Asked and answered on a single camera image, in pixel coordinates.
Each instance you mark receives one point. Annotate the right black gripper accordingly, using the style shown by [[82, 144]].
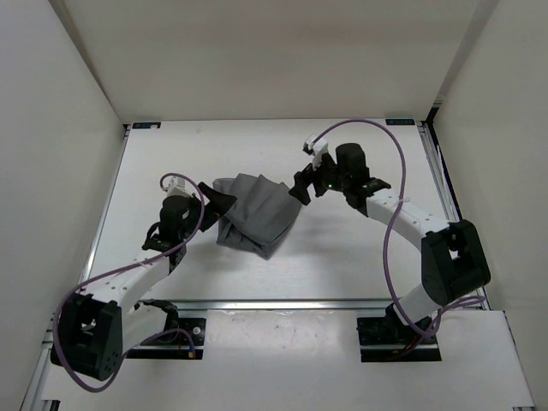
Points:
[[304, 179]]

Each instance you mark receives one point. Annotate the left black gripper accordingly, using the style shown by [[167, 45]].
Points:
[[219, 204]]

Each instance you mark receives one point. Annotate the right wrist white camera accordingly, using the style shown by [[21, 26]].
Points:
[[315, 147]]

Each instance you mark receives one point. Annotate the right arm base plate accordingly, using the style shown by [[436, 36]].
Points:
[[387, 339]]

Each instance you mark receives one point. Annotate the aluminium front rail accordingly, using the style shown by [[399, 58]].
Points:
[[280, 305]]

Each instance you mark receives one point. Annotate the grey pleated skirt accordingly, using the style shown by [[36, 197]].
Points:
[[260, 219]]

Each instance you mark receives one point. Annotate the left blue label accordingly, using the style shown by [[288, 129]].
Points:
[[146, 125]]

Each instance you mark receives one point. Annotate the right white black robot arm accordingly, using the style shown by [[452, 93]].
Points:
[[452, 259]]

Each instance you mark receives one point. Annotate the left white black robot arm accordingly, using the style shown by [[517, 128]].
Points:
[[97, 324]]

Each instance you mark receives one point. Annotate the wrist white camera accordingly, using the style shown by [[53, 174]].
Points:
[[176, 187], [315, 147]]

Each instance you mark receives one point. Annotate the right blue label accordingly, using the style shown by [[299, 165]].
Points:
[[399, 122]]

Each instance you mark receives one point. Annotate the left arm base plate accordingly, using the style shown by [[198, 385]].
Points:
[[188, 345]]

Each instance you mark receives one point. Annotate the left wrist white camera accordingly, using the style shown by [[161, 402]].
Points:
[[176, 187]]

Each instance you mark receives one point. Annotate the right aluminium frame rail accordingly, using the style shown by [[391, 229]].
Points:
[[452, 210]]

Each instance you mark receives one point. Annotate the blue label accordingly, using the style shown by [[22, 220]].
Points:
[[146, 125], [399, 122]]

